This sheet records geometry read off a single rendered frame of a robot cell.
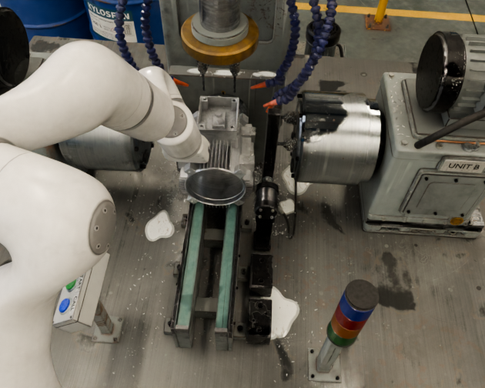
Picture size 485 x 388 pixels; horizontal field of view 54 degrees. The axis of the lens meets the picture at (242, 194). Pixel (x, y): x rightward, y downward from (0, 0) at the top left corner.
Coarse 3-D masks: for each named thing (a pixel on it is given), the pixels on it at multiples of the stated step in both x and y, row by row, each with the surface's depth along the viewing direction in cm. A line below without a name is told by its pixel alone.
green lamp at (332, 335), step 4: (328, 328) 98; (332, 328) 94; (328, 332) 98; (332, 332) 95; (332, 336) 96; (336, 336) 94; (356, 336) 94; (336, 340) 95; (340, 340) 94; (344, 340) 94; (348, 340) 94; (352, 340) 95; (340, 344) 96; (344, 344) 96; (348, 344) 96
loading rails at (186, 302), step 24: (192, 216) 128; (240, 216) 127; (192, 240) 124; (216, 240) 132; (192, 264) 119; (192, 288) 116; (192, 312) 116; (216, 312) 112; (192, 336) 120; (216, 336) 111; (240, 336) 119
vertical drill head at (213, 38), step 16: (208, 0) 99; (224, 0) 98; (192, 16) 112; (208, 16) 102; (224, 16) 101; (240, 16) 108; (192, 32) 107; (208, 32) 104; (224, 32) 104; (240, 32) 105; (256, 32) 108; (192, 48) 105; (208, 48) 104; (224, 48) 105; (240, 48) 105; (208, 64) 107; (224, 64) 106
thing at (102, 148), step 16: (96, 128) 118; (64, 144) 122; (80, 144) 120; (96, 144) 120; (112, 144) 120; (128, 144) 120; (144, 144) 130; (80, 160) 124; (96, 160) 124; (112, 160) 123; (128, 160) 123; (144, 160) 131
